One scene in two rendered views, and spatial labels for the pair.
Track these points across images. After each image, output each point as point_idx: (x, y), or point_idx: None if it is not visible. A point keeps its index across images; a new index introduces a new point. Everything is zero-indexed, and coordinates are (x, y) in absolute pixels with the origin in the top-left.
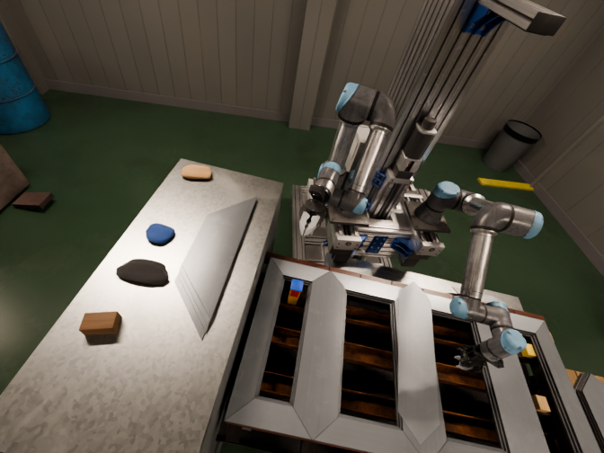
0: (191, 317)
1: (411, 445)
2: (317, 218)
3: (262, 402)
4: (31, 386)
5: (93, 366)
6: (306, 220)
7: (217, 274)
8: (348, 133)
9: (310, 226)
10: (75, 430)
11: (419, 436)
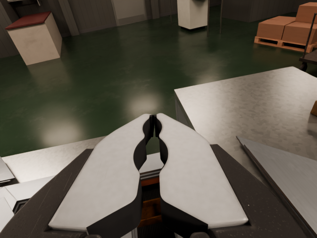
0: (270, 146)
1: (13, 193)
2: (80, 191)
3: (156, 167)
4: (304, 80)
5: (290, 96)
6: (171, 149)
7: (315, 207)
8: None
9: (129, 130)
10: (254, 81)
11: (0, 203)
